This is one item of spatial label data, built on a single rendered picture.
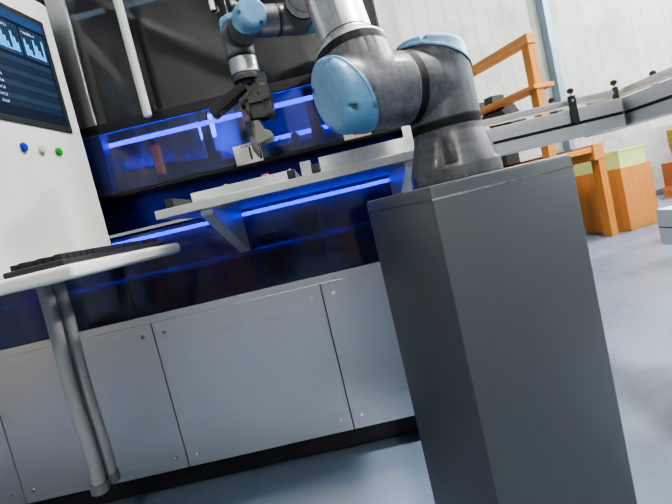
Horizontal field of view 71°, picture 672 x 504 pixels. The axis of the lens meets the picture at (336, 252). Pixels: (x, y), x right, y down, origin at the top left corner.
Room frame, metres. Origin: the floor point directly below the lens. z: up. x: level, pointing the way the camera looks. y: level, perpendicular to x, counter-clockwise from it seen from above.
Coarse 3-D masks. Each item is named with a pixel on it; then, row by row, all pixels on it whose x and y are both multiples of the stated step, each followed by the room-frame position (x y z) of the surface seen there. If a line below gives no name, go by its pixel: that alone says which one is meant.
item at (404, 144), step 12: (384, 144) 1.10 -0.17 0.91; (396, 144) 1.10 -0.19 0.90; (408, 144) 1.10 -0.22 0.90; (324, 156) 1.11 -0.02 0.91; (336, 156) 1.11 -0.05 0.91; (348, 156) 1.11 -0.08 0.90; (360, 156) 1.10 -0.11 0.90; (372, 156) 1.10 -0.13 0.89; (384, 156) 1.10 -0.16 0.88; (324, 168) 1.11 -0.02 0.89
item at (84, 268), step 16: (112, 256) 1.03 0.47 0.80; (128, 256) 1.08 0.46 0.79; (144, 256) 1.15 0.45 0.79; (160, 256) 1.23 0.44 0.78; (48, 272) 0.91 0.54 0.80; (64, 272) 0.90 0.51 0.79; (80, 272) 0.92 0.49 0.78; (96, 272) 0.97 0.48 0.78; (0, 288) 0.92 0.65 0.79; (16, 288) 0.92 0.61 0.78; (32, 288) 0.92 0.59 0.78
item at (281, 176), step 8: (264, 176) 1.22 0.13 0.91; (272, 176) 1.22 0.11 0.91; (280, 176) 1.22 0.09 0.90; (232, 184) 1.22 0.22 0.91; (240, 184) 1.22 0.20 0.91; (248, 184) 1.22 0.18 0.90; (256, 184) 1.22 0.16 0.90; (264, 184) 1.22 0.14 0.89; (200, 192) 1.23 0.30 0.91; (208, 192) 1.23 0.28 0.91; (216, 192) 1.23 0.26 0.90; (224, 192) 1.23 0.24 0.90; (232, 192) 1.22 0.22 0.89; (192, 200) 1.23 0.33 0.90; (200, 200) 1.23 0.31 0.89
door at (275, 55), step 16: (272, 0) 1.49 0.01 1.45; (256, 48) 1.49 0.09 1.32; (272, 48) 1.49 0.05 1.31; (288, 48) 1.49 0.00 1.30; (304, 48) 1.49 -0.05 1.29; (320, 48) 1.49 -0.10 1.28; (272, 64) 1.49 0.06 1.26; (288, 64) 1.49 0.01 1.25; (304, 64) 1.49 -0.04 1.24; (272, 80) 1.49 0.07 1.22
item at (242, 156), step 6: (246, 144) 1.48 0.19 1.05; (234, 150) 1.48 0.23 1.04; (240, 150) 1.48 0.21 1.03; (246, 150) 1.48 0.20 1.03; (252, 150) 1.48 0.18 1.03; (240, 156) 1.48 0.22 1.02; (246, 156) 1.48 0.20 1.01; (252, 156) 1.48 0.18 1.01; (240, 162) 1.48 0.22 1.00; (246, 162) 1.48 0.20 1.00; (252, 162) 1.48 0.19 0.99
